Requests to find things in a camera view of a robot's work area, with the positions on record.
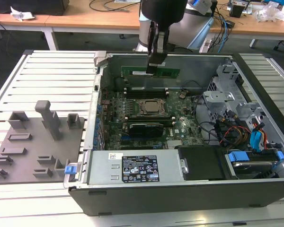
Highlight grey parts rack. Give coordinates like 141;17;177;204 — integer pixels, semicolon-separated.
0;100;86;185

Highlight green motherboard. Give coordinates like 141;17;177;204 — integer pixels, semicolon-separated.
100;88;204;151

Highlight blue case latch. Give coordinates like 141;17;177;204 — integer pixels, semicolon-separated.
64;165;76;176

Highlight blue flat wire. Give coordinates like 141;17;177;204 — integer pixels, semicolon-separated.
249;130;268;156

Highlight black graphics card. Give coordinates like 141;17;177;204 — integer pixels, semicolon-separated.
129;122;165;138

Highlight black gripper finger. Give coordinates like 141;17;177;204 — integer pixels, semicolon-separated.
146;21;169;74

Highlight black box on desk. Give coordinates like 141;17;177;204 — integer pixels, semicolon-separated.
0;0;70;16

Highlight black open PC case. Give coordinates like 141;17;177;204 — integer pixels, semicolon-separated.
68;51;284;217

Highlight CPU with silver top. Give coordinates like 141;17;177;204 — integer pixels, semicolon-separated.
144;101;165;112

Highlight green RAM stick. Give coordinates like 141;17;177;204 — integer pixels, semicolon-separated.
121;65;181;78
126;86;168;92

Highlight grey power supply with label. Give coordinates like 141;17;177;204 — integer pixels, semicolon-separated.
86;148;183;187

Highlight black RAM slot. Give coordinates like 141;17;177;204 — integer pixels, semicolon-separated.
124;119;177;123
125;91;169;96
125;95;169;99
124;115;176;120

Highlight silver heatsink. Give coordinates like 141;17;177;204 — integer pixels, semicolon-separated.
167;140;184;150

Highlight crumpled white paper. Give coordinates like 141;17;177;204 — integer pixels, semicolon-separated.
10;6;36;22

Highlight silver metal drive cage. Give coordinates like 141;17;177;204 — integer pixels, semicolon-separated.
202;63;272;133

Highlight wooden desk with white legs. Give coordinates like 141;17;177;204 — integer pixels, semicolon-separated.
0;0;142;52
210;0;284;49

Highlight black plastic shroud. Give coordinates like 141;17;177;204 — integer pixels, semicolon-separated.
177;145;228;182

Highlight blue cable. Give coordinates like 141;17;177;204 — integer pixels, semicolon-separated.
220;18;230;54

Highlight small black box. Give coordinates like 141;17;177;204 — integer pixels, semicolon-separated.
229;4;246;18

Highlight red and yellow wire bundle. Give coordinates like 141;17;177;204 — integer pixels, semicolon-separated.
223;126;250;145

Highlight white power strip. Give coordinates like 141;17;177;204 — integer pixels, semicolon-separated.
199;39;212;53

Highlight light grey case handle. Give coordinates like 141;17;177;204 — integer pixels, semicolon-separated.
93;51;107;69

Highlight clear plastic bags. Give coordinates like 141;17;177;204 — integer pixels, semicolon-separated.
254;1;284;25

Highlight hard disk in blue carrier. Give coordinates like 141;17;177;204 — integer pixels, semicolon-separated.
224;150;284;182

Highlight metal CPU socket cover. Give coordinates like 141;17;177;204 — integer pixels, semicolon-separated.
138;98;169;116

